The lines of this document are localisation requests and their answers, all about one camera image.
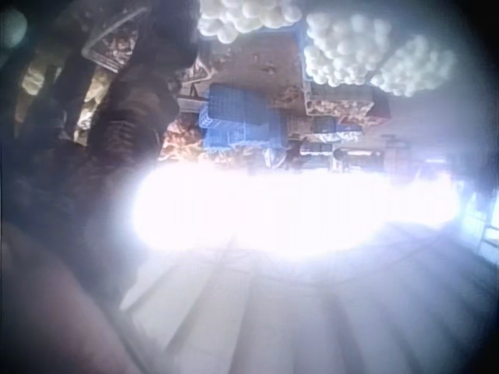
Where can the blue plastic crate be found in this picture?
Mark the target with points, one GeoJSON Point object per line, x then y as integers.
{"type": "Point", "coordinates": [230, 113]}

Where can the heap of orange-brown goods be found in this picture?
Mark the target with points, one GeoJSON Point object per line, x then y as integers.
{"type": "Point", "coordinates": [181, 142]}

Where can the clear plastic container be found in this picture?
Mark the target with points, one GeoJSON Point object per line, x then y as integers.
{"type": "Point", "coordinates": [113, 43]}

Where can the large heap of white eggs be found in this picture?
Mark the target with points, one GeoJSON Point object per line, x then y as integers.
{"type": "Point", "coordinates": [343, 54]}

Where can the tray of brown goods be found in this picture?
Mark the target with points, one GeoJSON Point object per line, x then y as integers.
{"type": "Point", "coordinates": [343, 109]}

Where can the brown cardboard sheet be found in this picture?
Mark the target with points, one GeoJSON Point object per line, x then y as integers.
{"type": "Point", "coordinates": [265, 66]}

